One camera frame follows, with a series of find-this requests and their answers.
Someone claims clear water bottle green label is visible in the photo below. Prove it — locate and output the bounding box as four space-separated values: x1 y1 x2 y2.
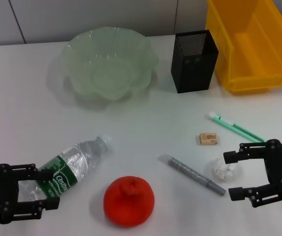
17 133 114 201

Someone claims orange fruit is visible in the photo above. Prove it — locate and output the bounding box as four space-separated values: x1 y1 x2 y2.
103 175 156 226

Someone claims black mesh pen holder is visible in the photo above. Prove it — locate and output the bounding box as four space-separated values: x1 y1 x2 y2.
170 29 219 94

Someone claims pale green glass fruit plate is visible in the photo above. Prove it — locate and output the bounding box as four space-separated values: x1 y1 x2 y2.
61 27 160 101

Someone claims beige eraser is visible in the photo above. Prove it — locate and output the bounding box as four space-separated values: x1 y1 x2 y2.
196 132 219 146

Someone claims yellow plastic storage bin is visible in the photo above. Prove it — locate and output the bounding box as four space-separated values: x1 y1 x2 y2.
205 0 282 95

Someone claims white paper ball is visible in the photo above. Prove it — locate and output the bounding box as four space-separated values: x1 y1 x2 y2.
209 157 237 182

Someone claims grey marker pen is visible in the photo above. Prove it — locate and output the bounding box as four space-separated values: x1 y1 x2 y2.
157 153 227 197

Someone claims green white toothbrush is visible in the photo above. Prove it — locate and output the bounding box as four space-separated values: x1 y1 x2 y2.
207 112 267 143

